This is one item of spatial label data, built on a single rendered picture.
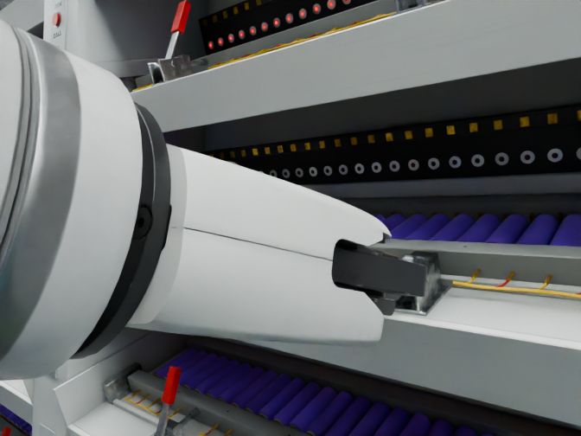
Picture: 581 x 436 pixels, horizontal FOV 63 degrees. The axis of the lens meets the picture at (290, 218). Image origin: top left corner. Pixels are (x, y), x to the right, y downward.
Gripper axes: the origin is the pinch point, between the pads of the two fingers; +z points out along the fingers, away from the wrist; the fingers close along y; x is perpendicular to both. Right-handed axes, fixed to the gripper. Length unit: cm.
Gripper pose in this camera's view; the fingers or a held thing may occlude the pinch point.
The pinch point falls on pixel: (357, 280)
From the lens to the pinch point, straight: 25.4
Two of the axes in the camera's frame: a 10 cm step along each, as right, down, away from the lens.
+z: 6.3, 2.1, 7.5
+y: 7.7, 0.1, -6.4
